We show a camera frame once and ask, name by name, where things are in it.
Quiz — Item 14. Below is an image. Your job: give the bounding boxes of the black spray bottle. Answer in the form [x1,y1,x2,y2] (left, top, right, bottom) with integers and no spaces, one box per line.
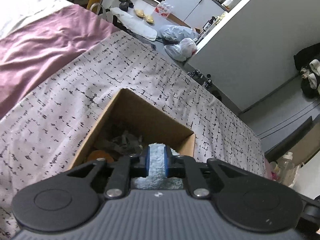
[203,16,217,32]

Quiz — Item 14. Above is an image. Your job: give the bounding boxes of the orange green round toy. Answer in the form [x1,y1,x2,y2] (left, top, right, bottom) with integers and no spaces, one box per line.
[87,150,114,163]

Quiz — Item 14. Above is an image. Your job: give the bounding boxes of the grey door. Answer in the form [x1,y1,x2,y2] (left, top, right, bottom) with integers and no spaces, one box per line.
[239,90,320,140]

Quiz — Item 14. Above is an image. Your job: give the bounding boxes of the fluffy blue plush toy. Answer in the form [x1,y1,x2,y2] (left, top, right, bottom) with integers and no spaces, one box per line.
[132,142,185,190]

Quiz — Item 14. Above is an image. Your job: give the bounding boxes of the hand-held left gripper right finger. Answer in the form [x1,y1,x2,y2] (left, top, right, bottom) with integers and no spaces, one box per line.
[164,147,253,200]

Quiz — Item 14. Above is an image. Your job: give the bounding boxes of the brown cardboard box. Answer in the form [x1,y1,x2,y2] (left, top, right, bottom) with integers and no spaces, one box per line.
[67,88,196,172]

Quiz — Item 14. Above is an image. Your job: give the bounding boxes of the white floor mat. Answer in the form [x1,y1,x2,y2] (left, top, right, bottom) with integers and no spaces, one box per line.
[110,7,157,40]

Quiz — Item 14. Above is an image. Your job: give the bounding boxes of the black board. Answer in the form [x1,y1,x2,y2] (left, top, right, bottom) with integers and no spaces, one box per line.
[259,116,313,155]

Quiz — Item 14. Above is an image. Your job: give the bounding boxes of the white hanging garment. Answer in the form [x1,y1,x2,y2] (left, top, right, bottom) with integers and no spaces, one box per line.
[301,59,320,89]

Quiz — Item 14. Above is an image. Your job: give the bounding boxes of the white plastic bag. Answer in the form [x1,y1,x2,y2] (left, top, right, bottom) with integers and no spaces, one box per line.
[179,37,198,55]

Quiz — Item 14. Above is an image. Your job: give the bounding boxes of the clear plastic bottle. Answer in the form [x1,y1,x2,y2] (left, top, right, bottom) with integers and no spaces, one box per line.
[276,152,297,187]

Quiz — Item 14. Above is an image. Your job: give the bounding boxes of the white tote bag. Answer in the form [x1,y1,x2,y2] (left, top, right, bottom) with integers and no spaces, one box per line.
[89,2,110,20]

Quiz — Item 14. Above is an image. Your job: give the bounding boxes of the pack of water bottles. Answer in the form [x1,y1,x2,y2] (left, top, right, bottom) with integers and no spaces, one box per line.
[154,1,175,17]

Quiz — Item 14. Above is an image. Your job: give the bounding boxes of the black packet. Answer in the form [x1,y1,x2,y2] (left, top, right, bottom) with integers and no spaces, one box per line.
[94,130,147,162]

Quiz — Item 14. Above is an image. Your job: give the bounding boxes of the grey plastic bag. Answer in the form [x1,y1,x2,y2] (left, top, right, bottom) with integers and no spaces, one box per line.
[159,25,200,43]

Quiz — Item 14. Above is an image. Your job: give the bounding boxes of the white bed sheet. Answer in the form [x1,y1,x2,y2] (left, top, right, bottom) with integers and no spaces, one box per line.
[0,0,75,39]

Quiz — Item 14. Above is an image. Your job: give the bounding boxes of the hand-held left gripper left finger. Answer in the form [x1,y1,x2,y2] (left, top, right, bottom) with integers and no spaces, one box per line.
[64,146,150,200]

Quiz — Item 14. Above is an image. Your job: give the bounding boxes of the black hanging jacket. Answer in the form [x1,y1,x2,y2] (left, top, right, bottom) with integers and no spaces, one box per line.
[294,42,320,99]

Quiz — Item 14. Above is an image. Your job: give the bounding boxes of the brown board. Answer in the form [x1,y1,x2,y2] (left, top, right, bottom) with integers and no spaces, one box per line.
[275,135,320,170]

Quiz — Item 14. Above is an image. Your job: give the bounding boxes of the clear plastic bag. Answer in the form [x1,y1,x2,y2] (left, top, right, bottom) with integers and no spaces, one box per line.
[164,44,188,62]

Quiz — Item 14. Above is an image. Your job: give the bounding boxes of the white kitchen cabinet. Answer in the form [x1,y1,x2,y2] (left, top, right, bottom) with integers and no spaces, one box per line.
[164,0,230,28]

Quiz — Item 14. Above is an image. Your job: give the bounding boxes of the patterned white blanket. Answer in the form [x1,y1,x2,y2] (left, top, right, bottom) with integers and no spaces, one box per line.
[0,31,267,238]

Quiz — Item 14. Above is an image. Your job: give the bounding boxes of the pink and white cup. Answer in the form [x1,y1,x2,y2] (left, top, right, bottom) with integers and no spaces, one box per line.
[269,161,280,180]

